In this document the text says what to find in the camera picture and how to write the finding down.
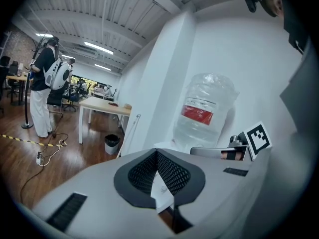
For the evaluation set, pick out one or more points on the person's light shirt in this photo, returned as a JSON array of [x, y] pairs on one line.
[[299, 96]]

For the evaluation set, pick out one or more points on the ceiling strip light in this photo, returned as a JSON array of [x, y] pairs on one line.
[[98, 47], [43, 35], [102, 67]]

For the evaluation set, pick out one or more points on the white humanoid robot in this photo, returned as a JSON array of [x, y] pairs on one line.
[[40, 103]]

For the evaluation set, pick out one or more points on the grey trash bin black liner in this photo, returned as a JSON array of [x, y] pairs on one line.
[[111, 146]]

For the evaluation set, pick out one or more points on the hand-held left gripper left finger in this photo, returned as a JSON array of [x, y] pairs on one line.
[[99, 195]]

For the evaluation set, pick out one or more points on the wooden desk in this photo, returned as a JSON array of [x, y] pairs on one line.
[[17, 78]]

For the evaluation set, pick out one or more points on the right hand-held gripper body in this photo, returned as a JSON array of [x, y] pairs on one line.
[[258, 138]]

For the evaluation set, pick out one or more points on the yellow black striped tape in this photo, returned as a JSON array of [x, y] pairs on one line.
[[30, 141]]

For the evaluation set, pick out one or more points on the clear water jug red label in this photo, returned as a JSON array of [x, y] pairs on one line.
[[199, 96]]

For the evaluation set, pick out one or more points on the black blue office chair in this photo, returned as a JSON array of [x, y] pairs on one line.
[[72, 98]]

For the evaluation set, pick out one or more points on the brown cloth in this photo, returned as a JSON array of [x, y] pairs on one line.
[[113, 104]]

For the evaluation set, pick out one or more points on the person's right hand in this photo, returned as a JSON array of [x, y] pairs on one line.
[[239, 156]]

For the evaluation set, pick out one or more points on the person's face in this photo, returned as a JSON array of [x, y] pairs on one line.
[[276, 5]]

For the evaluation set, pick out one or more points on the wooden table white legs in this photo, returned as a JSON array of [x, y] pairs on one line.
[[104, 106]]

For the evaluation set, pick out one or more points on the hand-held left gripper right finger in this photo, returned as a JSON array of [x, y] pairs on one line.
[[224, 190]]

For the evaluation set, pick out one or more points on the black head-mounted camera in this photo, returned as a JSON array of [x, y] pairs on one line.
[[251, 0]]

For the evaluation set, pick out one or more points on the black coat rack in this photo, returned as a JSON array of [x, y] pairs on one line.
[[27, 96]]

